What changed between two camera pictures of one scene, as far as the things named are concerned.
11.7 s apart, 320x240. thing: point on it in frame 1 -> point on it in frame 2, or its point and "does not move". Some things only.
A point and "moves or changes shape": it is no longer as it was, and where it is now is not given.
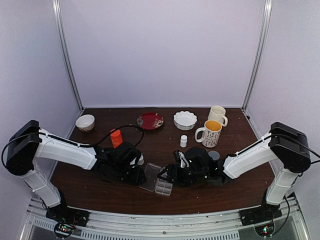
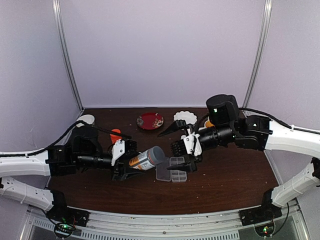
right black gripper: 177,177 -> 190,166
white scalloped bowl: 185,120 does not move
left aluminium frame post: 57,8 does not move
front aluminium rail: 217,226 does not move
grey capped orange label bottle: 214,154 -> 148,159
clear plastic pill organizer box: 152,182 moves or changes shape
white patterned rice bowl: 85,122 does not move
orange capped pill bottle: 116,137 does not move
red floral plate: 150,121 does not move
